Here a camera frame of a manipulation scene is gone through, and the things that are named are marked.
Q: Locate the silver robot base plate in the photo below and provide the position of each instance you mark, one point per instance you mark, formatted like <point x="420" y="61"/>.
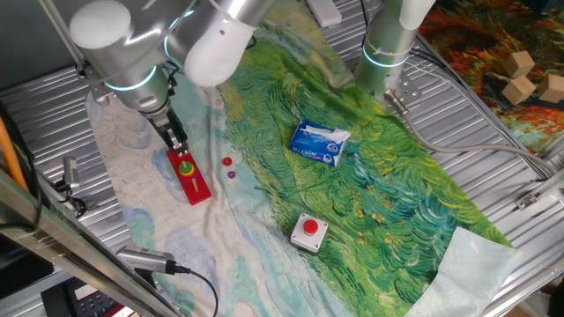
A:
<point x="407" y="90"/>

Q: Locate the white power strip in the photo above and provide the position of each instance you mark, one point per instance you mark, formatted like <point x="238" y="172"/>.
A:
<point x="326" y="13"/>

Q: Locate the aluminium frame bar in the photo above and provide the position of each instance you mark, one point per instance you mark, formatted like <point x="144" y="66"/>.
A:
<point x="66" y="246"/>

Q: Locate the wooden cube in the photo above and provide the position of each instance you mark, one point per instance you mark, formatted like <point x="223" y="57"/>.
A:
<point x="520" y="65"/>
<point x="553" y="88"/>
<point x="519" y="90"/>

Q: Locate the black box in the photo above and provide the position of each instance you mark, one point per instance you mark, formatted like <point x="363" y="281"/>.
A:
<point x="17" y="268"/>

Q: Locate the black card terminal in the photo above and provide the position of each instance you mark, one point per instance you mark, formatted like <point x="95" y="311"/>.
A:
<point x="83" y="301"/>

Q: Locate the grey box with red button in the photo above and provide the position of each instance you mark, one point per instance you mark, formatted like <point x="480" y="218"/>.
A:
<point x="304" y="240"/>

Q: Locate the blue tissue pack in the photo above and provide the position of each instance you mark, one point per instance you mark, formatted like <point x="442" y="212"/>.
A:
<point x="313" y="147"/>

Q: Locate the red Hanoi board with pegs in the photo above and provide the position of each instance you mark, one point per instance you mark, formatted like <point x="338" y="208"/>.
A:
<point x="198" y="193"/>

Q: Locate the small silver camera on mount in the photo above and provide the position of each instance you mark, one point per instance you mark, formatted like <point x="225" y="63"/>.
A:
<point x="70" y="169"/>

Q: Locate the aluminium corner bracket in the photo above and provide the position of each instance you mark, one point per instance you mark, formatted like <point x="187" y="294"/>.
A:
<point x="529" y="200"/>

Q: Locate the painted landscape print cloth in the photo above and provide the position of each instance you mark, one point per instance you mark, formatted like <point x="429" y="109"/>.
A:
<point x="352" y="198"/>

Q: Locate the orange pole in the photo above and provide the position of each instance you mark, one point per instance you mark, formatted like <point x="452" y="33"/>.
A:
<point x="11" y="158"/>

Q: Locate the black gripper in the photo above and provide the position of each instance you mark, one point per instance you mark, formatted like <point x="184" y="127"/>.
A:
<point x="163" y="123"/>

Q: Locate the grey metal pole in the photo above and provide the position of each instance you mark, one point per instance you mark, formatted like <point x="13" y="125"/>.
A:
<point x="57" y="26"/>

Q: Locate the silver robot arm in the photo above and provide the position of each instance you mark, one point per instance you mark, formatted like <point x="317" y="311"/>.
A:
<point x="132" y="53"/>

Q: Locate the orange painted print cloth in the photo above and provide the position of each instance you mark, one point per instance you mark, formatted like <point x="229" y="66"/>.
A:
<point x="484" y="35"/>

